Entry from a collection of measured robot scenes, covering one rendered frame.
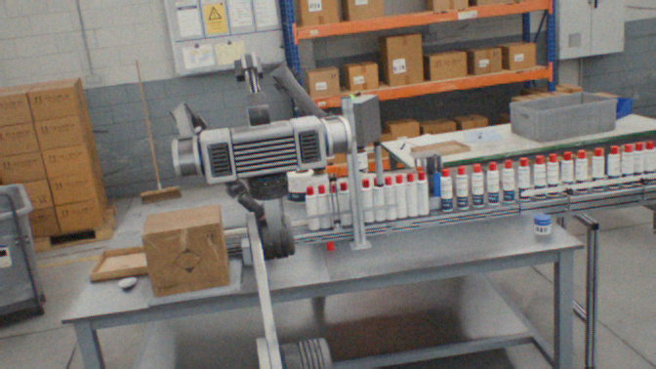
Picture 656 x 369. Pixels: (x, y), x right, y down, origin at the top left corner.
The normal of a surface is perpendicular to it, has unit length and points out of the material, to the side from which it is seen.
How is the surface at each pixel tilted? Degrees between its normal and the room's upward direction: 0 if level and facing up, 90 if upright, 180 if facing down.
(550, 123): 90
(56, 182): 90
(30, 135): 90
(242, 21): 91
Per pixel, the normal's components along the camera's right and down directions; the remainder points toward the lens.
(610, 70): 0.18, 0.27
